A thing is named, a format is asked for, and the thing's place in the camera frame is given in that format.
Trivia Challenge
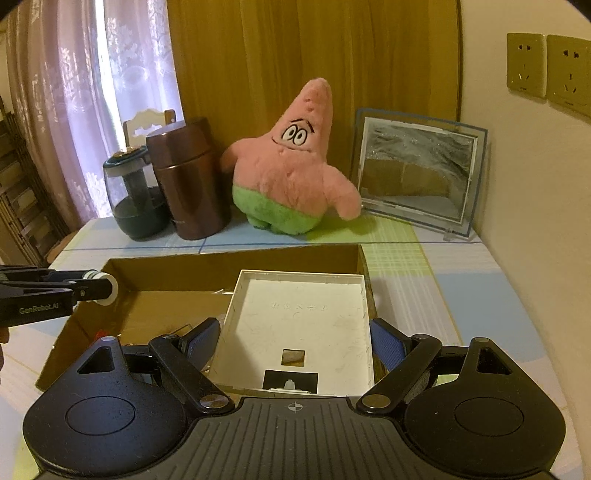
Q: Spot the beige wall socket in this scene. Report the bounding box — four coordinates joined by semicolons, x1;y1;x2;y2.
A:
506;32;548;99
546;34;591;116

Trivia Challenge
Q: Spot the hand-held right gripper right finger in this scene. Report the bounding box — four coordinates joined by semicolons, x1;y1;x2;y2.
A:
357;318;513;409

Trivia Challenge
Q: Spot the brown metal canister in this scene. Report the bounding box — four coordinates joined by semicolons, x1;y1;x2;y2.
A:
146;117;232;241

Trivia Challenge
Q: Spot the wooden door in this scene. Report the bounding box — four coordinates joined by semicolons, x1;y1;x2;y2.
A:
166;0;463;155

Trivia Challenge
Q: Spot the cream wooden chair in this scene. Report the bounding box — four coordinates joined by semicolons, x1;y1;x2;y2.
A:
122;108;179;144

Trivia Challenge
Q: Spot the checkered tablecloth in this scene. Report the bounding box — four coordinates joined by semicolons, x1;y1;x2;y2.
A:
0;214;560;480

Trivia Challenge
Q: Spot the glass picture frame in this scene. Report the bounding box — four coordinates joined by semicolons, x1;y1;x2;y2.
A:
351;108;488;243

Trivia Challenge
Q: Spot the brown cardboard box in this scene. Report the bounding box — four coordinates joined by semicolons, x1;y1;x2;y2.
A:
36;244;370;393

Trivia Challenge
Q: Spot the white box lid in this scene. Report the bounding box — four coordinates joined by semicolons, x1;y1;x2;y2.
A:
205;269;376;398

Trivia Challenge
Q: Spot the pink starfish plush toy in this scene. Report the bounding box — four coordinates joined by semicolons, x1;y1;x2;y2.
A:
220;78;363;236

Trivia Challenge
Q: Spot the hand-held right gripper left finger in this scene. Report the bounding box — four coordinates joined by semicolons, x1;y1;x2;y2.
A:
78;318;234;414

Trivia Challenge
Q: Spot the lilac lace curtain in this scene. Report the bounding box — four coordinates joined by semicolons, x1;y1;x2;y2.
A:
4;0;185;232

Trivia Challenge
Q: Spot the small white round object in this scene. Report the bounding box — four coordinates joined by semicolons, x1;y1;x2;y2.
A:
83;270;120;308

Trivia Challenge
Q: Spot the dark wooden rack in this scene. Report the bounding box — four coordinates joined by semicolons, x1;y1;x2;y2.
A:
0;97;71;265

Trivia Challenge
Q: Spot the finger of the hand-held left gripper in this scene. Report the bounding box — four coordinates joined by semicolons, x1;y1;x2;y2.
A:
71;279;114;305
0;266;98;284

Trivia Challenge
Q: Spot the dark glass jar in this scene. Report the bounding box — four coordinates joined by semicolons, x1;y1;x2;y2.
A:
102;146;170;242

